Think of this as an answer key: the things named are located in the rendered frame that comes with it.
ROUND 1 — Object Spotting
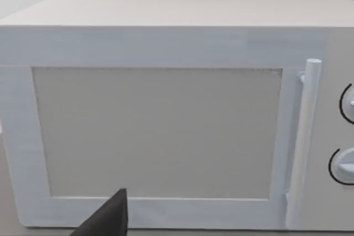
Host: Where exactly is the white microwave door handle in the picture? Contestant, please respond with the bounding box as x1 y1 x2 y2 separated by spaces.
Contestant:
284 58 322 228

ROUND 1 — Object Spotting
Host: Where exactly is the pale microwave oven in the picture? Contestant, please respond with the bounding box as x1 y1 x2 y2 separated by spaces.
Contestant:
0 0 354 233

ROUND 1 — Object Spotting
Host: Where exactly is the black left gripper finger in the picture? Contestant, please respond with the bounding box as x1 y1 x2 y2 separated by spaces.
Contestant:
69 188 129 236

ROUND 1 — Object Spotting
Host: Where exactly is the white microwave knob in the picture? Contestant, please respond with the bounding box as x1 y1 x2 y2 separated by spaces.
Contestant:
328 147 354 186
339 83 354 125

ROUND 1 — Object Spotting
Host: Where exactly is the pale microwave door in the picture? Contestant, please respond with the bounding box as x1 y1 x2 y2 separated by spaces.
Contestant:
0 64 305 230

